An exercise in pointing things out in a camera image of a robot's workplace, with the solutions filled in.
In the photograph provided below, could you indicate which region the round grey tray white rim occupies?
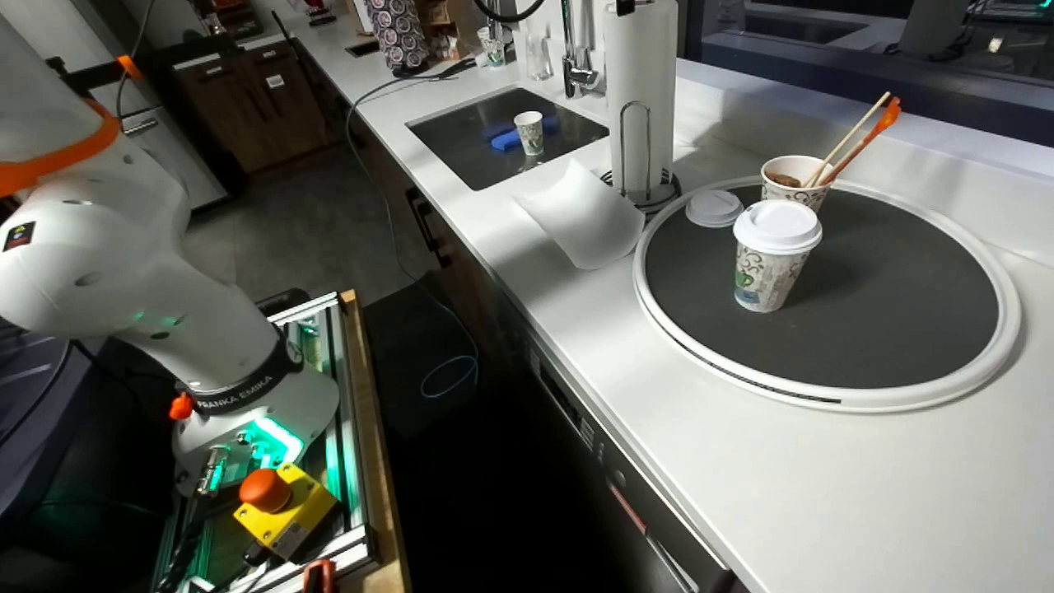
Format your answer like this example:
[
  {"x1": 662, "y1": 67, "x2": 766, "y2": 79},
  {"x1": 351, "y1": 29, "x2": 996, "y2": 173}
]
[{"x1": 632, "y1": 175, "x2": 1023, "y2": 413}]

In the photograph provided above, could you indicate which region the open patterned paper cup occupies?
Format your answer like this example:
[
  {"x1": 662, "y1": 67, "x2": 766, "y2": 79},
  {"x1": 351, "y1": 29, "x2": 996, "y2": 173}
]
[{"x1": 760, "y1": 155, "x2": 835, "y2": 213}]

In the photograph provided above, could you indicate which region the wooden chopstick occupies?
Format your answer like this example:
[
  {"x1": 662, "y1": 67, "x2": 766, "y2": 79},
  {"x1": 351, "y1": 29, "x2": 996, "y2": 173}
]
[{"x1": 804, "y1": 91, "x2": 893, "y2": 189}]

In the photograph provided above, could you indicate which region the small patterned paper cup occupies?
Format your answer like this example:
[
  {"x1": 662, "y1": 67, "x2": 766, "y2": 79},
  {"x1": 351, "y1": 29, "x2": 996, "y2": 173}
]
[{"x1": 514, "y1": 111, "x2": 545, "y2": 157}]

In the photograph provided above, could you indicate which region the wooden cabinet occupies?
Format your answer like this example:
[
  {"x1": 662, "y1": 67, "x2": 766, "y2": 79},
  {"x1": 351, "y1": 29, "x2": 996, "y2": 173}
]
[{"x1": 153, "y1": 35, "x2": 332, "y2": 175}]

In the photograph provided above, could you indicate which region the orange plastic utensil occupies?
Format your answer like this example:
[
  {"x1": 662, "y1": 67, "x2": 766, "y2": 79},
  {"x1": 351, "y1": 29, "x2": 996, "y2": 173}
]
[{"x1": 818, "y1": 96, "x2": 902, "y2": 187}]

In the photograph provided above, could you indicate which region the blue cable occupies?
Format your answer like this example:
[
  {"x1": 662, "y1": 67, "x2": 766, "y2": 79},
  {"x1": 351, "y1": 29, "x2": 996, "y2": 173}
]
[{"x1": 419, "y1": 284, "x2": 481, "y2": 400}]

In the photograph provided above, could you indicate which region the lidded patterned paper cup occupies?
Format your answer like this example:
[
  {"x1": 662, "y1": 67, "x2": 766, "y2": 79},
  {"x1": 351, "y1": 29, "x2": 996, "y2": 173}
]
[{"x1": 733, "y1": 200, "x2": 823, "y2": 314}]

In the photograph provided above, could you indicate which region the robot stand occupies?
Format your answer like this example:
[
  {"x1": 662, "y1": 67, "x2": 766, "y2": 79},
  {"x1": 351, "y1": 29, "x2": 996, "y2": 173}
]
[{"x1": 151, "y1": 289, "x2": 411, "y2": 593}]

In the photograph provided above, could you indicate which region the dark sink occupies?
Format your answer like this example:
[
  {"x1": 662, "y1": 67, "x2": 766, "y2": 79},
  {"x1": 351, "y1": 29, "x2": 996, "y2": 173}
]
[{"x1": 406, "y1": 86, "x2": 610, "y2": 192}]

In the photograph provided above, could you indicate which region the dishwasher door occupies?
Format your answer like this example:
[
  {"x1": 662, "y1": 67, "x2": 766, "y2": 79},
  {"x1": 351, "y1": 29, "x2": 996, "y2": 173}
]
[{"x1": 461, "y1": 329, "x2": 750, "y2": 593}]

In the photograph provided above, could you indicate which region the white paper towel roll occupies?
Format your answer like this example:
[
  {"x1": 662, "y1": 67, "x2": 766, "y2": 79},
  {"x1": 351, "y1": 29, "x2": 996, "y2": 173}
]
[{"x1": 514, "y1": 0, "x2": 679, "y2": 271}]

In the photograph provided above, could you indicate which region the chrome tap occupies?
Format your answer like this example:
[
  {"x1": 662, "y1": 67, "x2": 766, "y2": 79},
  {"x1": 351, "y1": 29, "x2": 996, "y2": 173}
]
[{"x1": 560, "y1": 0, "x2": 604, "y2": 100}]

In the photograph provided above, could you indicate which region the black drawer handle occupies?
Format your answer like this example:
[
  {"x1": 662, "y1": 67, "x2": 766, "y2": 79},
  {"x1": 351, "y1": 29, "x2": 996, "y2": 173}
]
[{"x1": 407, "y1": 186, "x2": 454, "y2": 269}]

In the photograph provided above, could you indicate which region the red clamp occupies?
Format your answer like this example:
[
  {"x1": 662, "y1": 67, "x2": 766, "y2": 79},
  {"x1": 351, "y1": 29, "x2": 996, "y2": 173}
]
[{"x1": 302, "y1": 558, "x2": 338, "y2": 593}]

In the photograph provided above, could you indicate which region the clear drinking glass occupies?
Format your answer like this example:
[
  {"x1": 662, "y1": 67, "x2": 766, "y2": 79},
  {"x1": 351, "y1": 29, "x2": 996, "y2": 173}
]
[{"x1": 525, "y1": 31, "x2": 554, "y2": 82}]

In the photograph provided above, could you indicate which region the yellow emergency stop box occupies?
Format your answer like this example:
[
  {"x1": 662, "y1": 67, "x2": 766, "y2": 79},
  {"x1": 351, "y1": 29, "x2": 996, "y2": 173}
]
[{"x1": 233, "y1": 463, "x2": 338, "y2": 561}]

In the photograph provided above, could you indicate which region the wire paper towel holder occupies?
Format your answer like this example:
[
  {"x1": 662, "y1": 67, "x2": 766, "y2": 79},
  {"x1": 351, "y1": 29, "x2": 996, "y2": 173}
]
[{"x1": 600, "y1": 100, "x2": 683, "y2": 217}]

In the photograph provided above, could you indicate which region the white plastic cup lid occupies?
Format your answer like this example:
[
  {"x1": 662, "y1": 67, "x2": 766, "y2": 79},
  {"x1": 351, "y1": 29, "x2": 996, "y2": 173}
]
[{"x1": 685, "y1": 189, "x2": 745, "y2": 229}]

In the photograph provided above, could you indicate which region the blue sponge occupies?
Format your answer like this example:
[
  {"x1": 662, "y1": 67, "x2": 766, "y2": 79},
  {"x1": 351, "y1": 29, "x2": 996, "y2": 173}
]
[{"x1": 489, "y1": 115, "x2": 561, "y2": 152}]

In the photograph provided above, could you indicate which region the black cable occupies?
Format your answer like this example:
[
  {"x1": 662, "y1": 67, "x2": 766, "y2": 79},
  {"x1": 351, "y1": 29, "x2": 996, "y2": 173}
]
[{"x1": 344, "y1": 56, "x2": 480, "y2": 285}]

